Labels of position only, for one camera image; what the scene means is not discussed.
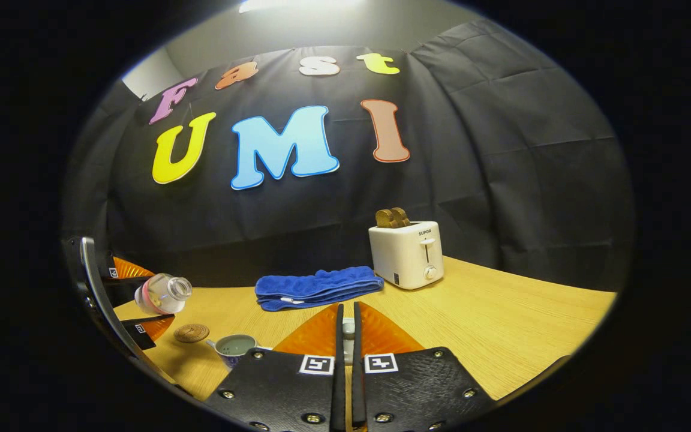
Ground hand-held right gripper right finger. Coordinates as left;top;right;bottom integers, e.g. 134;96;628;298
351;302;496;432

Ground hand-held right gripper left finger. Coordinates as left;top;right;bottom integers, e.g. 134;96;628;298
203;302;347;432

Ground clear water bottle pink label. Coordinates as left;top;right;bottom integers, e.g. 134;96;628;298
134;274;193;316

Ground round brown coaster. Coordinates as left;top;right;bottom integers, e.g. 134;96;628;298
173;323;211;344

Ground white blue patterned teacup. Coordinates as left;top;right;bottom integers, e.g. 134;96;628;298
206;334;274;370

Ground folded blue towel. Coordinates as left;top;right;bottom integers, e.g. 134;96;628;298
254;266;385;312

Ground white toaster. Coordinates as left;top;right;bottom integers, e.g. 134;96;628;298
368;221;444;290

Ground black backdrop cloth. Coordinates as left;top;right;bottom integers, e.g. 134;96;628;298
61;18;634;295

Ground long ceiling light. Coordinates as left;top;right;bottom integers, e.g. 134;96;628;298
239;0;364;14

